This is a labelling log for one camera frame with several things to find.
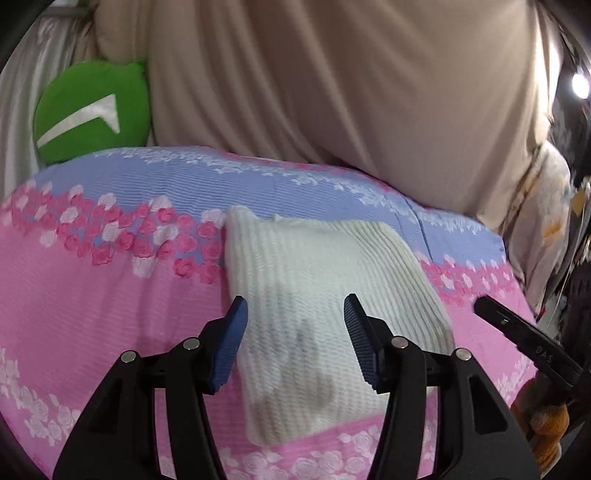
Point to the pink floral bed quilt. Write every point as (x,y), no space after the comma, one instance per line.
(122,250)

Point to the floral cream hanging cloth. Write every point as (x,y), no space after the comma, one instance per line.
(536,229)

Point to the beige draped curtain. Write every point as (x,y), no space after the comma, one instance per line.
(446,101)

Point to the white red black knit sweater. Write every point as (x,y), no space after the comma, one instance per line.
(299,372)

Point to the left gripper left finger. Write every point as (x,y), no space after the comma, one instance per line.
(115,434)

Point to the green round plush pillow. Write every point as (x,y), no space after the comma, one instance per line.
(92,106)

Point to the bright lamp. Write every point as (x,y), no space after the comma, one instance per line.
(580,85)

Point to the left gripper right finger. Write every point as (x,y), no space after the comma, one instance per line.
(477,435)

